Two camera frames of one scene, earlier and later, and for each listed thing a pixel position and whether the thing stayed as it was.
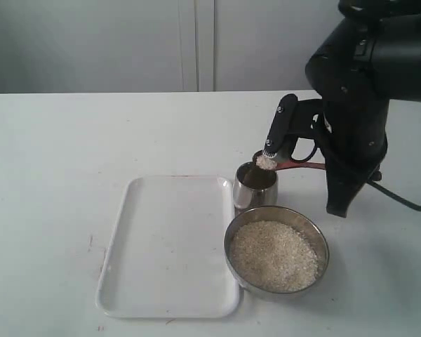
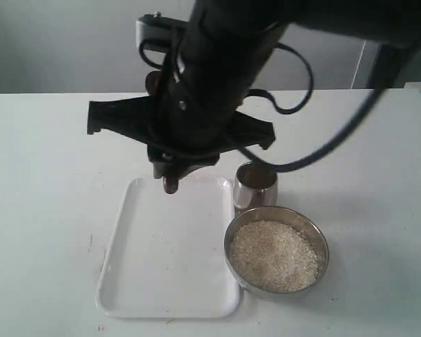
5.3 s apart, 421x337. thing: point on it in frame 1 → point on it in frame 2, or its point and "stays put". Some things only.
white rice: x=274 y=257 stays put
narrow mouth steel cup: x=254 y=187 stays put
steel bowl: x=276 y=252 stays put
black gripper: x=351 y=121 → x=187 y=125
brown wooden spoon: x=271 y=163 → x=170 y=183
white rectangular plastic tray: x=166 y=254 stays put
